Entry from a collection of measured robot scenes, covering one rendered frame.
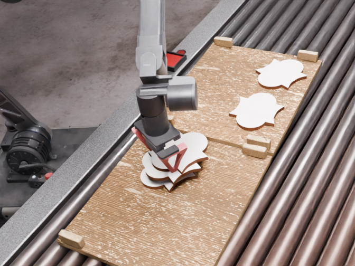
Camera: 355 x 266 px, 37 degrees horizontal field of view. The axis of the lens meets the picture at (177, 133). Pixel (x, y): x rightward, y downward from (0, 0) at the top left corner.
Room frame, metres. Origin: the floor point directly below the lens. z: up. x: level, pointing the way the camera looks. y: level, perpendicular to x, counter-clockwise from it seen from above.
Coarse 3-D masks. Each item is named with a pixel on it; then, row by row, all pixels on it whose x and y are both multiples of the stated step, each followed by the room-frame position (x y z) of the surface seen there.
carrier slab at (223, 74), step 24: (216, 48) 1.41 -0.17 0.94; (240, 48) 1.38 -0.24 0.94; (192, 72) 1.30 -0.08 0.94; (216, 72) 1.28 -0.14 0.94; (240, 72) 1.26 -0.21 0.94; (312, 72) 1.20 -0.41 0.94; (216, 96) 1.17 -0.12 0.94; (240, 96) 1.15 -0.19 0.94; (288, 96) 1.11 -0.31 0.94; (192, 120) 1.08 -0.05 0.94; (216, 120) 1.07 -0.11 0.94; (288, 120) 1.02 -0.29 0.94; (240, 144) 0.96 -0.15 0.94
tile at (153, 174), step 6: (150, 162) 0.91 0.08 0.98; (198, 162) 0.89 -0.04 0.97; (150, 168) 0.89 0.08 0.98; (192, 168) 0.86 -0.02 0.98; (198, 168) 0.86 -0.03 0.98; (150, 174) 0.87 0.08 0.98; (156, 174) 0.86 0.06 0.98; (162, 174) 0.86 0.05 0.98; (168, 174) 0.86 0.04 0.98; (174, 174) 0.85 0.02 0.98; (180, 174) 0.85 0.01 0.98; (186, 174) 0.86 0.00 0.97; (156, 180) 0.85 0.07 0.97; (162, 180) 0.85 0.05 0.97; (174, 180) 0.84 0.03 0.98
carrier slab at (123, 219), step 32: (128, 160) 0.97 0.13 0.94; (224, 160) 0.91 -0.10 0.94; (256, 160) 0.89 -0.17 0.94; (96, 192) 0.89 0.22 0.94; (128, 192) 0.87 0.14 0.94; (160, 192) 0.85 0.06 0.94; (192, 192) 0.83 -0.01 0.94; (224, 192) 0.81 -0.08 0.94; (96, 224) 0.79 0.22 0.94; (128, 224) 0.77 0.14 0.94; (160, 224) 0.75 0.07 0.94; (192, 224) 0.74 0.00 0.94; (224, 224) 0.72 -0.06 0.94; (96, 256) 0.70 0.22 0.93; (128, 256) 0.68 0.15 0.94; (160, 256) 0.67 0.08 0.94; (192, 256) 0.66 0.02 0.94
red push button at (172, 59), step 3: (168, 54) 1.43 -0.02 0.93; (171, 54) 1.43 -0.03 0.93; (168, 57) 1.42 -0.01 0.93; (171, 57) 1.41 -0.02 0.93; (174, 57) 1.41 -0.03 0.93; (177, 57) 1.41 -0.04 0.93; (180, 57) 1.40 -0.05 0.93; (168, 60) 1.40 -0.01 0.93; (171, 60) 1.40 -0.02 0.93; (174, 60) 1.39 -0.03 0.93; (177, 60) 1.39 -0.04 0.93; (168, 63) 1.38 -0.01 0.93; (171, 63) 1.38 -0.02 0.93; (174, 63) 1.38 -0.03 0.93
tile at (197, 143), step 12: (180, 132) 0.98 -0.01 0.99; (192, 132) 0.97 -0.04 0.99; (168, 144) 0.95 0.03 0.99; (192, 144) 0.93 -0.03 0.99; (204, 144) 0.92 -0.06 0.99; (156, 156) 0.91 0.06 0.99; (192, 156) 0.89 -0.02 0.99; (204, 156) 0.88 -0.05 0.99; (156, 168) 0.88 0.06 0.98; (180, 168) 0.86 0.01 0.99
